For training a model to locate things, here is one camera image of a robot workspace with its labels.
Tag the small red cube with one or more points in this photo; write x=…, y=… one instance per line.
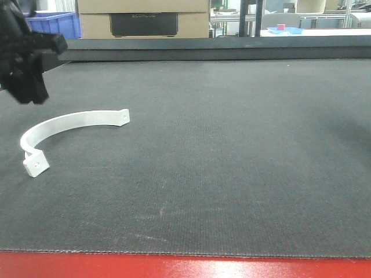
x=281, y=26

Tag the black conveyor back rail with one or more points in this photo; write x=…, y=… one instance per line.
x=218, y=49

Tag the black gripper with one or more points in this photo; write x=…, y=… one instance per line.
x=21, y=63

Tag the dark grey fabric mat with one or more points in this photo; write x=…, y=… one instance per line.
x=245, y=158

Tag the white curved PVC pipe clamp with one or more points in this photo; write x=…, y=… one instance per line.
x=35, y=161

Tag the large blue storage crate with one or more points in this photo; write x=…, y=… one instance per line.
x=66, y=23

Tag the blue tray on far table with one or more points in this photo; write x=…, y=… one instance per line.
x=286, y=30

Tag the cardboard box with black print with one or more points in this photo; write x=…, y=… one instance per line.
x=144, y=19

